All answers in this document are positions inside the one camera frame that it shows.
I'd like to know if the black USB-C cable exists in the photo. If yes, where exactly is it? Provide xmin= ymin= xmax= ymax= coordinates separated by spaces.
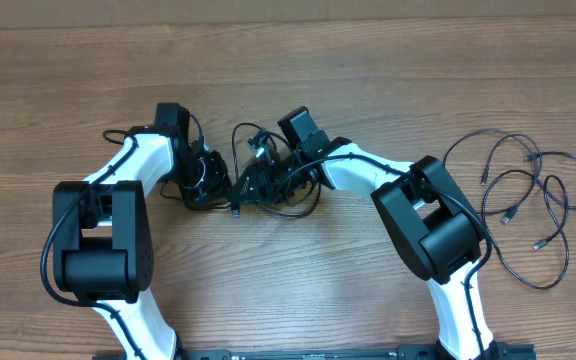
xmin=160 ymin=179 xmax=323 ymax=220

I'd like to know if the black USB cable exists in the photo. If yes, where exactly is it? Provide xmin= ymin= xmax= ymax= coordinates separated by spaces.
xmin=441 ymin=128 xmax=544 ymax=226

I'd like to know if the thin black cable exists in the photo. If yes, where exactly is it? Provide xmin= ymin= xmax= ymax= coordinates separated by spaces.
xmin=480 ymin=151 xmax=576 ymax=290

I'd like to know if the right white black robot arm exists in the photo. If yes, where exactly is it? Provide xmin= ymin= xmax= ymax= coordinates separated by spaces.
xmin=227 ymin=106 xmax=496 ymax=359

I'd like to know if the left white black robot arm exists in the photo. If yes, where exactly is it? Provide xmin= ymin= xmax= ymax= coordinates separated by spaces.
xmin=39 ymin=103 xmax=232 ymax=359

